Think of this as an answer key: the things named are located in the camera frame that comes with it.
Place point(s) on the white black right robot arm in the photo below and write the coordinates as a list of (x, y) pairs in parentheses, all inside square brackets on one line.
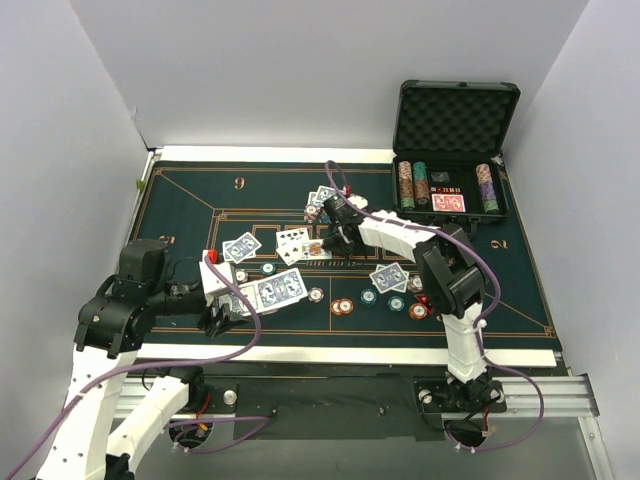
[(448, 266)]

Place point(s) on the three of clubs card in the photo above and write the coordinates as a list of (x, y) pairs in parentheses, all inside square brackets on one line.
[(293, 252)]

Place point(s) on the brown chip row in case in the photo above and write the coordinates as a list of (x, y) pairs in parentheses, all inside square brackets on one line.
[(405, 185)]

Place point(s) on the red five chip stack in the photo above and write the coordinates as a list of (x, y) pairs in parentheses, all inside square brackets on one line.
[(342, 306)]

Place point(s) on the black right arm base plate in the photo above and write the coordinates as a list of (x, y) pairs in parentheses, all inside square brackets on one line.
[(440, 396)]

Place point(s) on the green chip stack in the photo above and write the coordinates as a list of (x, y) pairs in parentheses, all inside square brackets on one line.
[(368, 297)]

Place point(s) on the blue card seat five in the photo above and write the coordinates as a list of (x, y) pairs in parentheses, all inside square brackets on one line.
[(237, 250)]

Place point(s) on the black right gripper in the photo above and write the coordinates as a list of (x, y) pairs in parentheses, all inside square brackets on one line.
[(338, 239)]

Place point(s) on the blue backed card deck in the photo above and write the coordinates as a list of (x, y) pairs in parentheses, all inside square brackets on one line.
[(275, 292)]

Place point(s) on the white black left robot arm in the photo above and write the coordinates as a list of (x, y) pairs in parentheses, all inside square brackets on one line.
[(111, 329)]

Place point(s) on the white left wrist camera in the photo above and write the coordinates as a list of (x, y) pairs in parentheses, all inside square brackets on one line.
[(212, 286)]

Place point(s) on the purple brown chip row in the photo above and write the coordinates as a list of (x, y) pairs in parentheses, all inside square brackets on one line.
[(487, 190)]

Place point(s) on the green fifty chips seat four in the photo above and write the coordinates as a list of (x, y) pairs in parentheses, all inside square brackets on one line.
[(267, 268)]

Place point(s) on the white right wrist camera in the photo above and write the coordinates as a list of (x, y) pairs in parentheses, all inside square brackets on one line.
[(358, 201)]

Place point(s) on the blue card seat three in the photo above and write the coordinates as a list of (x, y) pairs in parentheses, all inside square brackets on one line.
[(389, 277)]

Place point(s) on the blue card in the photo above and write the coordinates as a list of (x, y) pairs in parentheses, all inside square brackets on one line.
[(312, 200), (323, 193)]

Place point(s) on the red five chips seat three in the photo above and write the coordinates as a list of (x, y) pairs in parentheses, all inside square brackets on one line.
[(418, 311)]

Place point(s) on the nine of spades card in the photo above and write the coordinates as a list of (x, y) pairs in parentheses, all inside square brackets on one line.
[(292, 235)]

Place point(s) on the dark green poker mat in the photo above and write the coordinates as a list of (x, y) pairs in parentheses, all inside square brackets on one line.
[(198, 206)]

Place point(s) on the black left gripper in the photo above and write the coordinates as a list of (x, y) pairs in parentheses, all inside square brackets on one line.
[(211, 314)]

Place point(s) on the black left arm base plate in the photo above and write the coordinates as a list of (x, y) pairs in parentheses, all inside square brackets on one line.
[(211, 395)]

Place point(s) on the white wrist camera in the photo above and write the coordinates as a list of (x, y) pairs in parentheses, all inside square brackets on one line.
[(358, 201), (212, 286)]

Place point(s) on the face card red yellow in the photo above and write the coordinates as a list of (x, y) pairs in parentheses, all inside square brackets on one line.
[(313, 250)]

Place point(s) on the black poker chip case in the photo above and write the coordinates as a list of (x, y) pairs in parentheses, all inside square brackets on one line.
[(453, 126)]

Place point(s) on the red card deck in case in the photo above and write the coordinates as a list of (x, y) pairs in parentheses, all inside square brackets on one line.
[(448, 203)]

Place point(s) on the blue playing card box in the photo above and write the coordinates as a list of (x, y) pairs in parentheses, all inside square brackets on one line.
[(235, 305)]

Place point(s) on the green brown chip row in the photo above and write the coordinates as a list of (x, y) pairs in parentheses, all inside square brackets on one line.
[(421, 185)]

